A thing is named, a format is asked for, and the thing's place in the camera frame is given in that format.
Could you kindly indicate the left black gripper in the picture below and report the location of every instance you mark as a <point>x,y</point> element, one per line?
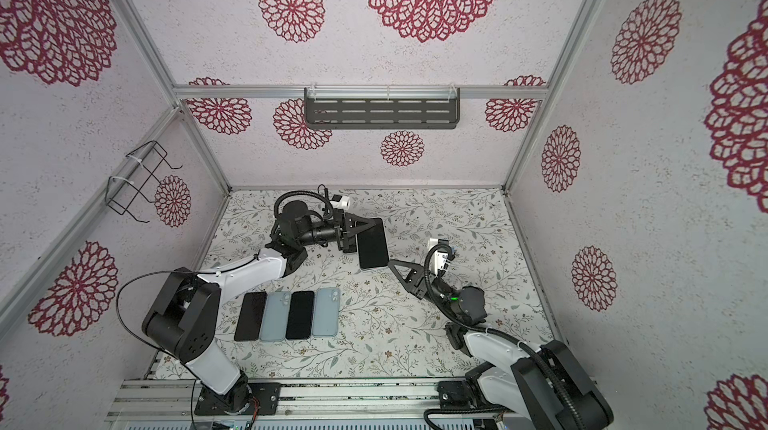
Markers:
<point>350,226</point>

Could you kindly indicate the black phone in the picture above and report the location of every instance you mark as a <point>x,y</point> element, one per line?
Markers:
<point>300,315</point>
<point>373,250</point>

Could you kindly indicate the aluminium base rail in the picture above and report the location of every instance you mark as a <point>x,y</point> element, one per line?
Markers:
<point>285,399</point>

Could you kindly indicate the black wire wall basket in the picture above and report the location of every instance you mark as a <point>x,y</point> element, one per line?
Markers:
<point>122,191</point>

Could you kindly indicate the grey slotted wall shelf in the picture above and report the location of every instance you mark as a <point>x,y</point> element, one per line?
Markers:
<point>387,110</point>

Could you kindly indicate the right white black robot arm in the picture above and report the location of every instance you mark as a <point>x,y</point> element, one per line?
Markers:
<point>542,386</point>

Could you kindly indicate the light blue phone case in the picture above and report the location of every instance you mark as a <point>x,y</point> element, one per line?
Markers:
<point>326,312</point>
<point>275,316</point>

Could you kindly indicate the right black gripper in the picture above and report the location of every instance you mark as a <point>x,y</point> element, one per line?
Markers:
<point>422,285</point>

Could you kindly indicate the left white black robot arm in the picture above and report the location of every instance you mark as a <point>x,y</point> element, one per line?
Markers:
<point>183,317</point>

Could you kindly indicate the black phone removed from case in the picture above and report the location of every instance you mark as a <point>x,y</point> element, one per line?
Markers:
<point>250,318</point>

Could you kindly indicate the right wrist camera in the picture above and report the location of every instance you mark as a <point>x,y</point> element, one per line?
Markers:
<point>440,257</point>

